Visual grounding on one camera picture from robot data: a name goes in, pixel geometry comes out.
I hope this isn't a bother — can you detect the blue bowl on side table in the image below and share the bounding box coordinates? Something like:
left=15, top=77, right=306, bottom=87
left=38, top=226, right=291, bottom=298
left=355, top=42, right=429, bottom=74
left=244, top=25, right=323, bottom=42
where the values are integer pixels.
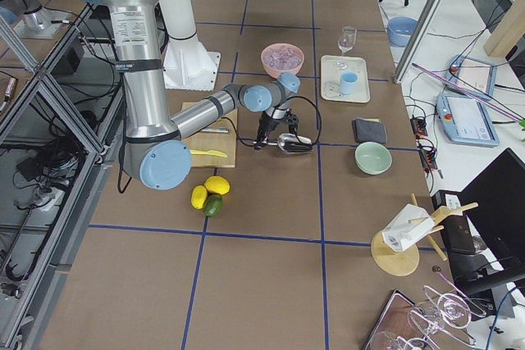
left=386, top=16, right=418, bottom=48

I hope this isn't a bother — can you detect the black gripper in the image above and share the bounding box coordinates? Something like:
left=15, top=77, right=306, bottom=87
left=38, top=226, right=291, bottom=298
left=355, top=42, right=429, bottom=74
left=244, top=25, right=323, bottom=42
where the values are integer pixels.
left=253, top=107, right=300, bottom=149

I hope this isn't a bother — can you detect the glass stemware near camera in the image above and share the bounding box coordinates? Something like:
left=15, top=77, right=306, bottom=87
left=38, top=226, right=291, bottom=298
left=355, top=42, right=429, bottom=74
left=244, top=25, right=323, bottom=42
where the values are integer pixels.
left=363, top=267, right=486, bottom=349

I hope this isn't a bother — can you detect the green lime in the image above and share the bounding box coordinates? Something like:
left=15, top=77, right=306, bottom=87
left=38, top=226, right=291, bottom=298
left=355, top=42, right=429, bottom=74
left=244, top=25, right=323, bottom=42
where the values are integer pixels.
left=203, top=194, right=223, bottom=217

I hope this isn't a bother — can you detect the yellow plastic knife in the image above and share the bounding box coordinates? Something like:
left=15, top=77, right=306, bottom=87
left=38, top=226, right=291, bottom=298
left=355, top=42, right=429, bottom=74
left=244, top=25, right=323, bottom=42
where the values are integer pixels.
left=190, top=149, right=228, bottom=158

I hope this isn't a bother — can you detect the green ceramic bowl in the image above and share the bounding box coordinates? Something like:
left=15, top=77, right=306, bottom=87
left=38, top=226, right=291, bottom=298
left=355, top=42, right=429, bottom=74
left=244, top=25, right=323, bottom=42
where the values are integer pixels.
left=354, top=142, right=393, bottom=175

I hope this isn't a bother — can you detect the clear wine glass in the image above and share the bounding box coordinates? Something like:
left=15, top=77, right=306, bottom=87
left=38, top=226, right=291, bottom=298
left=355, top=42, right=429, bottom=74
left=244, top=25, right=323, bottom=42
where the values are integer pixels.
left=335, top=26, right=358, bottom=70

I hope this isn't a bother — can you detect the wooden cup rack stand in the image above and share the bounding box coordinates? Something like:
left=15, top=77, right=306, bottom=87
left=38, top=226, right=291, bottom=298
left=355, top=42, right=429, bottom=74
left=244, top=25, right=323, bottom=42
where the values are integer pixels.
left=371, top=193, right=478, bottom=276

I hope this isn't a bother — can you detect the yellow lemon upper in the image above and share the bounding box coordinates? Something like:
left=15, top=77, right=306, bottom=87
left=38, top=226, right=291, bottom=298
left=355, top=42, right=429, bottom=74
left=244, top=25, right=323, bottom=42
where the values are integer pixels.
left=204, top=175, right=231, bottom=195

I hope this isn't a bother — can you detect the wooden cutting board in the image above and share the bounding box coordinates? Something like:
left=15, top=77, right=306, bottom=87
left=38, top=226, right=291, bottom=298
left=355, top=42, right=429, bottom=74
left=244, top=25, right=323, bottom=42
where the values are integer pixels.
left=183, top=110, right=237, bottom=168

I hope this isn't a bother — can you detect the cream bear serving tray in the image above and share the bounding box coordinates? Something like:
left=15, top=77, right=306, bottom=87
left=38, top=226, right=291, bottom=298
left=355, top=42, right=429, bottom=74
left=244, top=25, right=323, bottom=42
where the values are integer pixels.
left=320, top=55, right=370, bottom=103

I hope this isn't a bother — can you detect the black monitor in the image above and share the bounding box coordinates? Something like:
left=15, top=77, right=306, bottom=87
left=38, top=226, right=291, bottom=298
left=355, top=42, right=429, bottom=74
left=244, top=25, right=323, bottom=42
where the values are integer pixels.
left=432, top=148, right=524, bottom=295

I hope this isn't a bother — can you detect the near teach pendant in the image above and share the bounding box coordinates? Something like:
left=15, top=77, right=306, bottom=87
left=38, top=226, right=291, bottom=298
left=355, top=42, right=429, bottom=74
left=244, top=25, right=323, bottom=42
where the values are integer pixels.
left=436, top=93, right=500, bottom=148

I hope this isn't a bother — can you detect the aluminium frame post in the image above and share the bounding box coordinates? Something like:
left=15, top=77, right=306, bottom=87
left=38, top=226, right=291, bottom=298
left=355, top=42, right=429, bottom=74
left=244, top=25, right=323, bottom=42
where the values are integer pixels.
left=393, top=0, right=442, bottom=84

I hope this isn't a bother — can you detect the steel ice scoop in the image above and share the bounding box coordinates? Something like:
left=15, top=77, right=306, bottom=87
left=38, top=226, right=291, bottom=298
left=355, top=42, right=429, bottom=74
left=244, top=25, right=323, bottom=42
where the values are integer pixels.
left=253, top=133, right=313, bottom=154

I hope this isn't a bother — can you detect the light blue cup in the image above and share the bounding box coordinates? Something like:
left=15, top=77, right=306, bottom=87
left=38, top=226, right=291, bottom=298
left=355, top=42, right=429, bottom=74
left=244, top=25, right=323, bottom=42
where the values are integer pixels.
left=339, top=71, right=358, bottom=95

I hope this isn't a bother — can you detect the yellow lemon left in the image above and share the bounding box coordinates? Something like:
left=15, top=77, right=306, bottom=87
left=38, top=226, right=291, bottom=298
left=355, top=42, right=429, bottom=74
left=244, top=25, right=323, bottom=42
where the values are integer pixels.
left=190, top=185, right=208, bottom=210

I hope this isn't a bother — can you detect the teach pendant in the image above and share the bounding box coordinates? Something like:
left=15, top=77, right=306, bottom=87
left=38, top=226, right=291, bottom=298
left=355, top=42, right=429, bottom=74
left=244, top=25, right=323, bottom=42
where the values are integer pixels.
left=445, top=55, right=497, bottom=97
left=436, top=93, right=500, bottom=148

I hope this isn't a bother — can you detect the white carton on rack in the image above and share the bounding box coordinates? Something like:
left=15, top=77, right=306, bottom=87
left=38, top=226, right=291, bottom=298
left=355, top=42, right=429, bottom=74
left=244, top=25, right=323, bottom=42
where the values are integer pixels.
left=381, top=204, right=434, bottom=252

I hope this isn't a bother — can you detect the far teach pendant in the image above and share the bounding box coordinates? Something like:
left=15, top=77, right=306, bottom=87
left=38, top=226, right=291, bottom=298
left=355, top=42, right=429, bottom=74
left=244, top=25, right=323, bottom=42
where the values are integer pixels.
left=445, top=55, right=497, bottom=97

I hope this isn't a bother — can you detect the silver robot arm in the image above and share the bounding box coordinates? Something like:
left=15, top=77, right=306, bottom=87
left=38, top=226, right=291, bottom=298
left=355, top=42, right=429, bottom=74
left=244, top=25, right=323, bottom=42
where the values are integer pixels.
left=84, top=0, right=300, bottom=190

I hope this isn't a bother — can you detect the pink bowl of ice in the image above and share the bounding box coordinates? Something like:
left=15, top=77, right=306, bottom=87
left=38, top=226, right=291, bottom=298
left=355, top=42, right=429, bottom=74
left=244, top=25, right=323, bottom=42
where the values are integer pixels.
left=261, top=43, right=304, bottom=79

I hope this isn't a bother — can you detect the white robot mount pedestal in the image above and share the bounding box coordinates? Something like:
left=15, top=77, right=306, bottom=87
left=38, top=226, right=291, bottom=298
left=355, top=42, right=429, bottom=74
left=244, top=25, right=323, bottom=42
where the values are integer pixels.
left=160, top=0, right=221, bottom=92

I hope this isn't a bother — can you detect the grey folded cloth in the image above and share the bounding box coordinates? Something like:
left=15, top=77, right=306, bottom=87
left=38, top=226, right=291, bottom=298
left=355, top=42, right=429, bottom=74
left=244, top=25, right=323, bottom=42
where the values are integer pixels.
left=352, top=118, right=387, bottom=144

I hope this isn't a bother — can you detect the steel cylinder muddler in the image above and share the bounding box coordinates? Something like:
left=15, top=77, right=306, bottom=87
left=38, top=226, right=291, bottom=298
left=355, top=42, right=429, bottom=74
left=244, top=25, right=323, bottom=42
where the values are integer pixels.
left=201, top=126, right=230, bottom=134

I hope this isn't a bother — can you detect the yellow lemon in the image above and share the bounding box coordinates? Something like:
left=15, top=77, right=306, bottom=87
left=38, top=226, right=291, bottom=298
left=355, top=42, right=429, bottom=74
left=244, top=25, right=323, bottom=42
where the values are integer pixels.
left=190, top=185, right=208, bottom=210
left=204, top=175, right=231, bottom=195

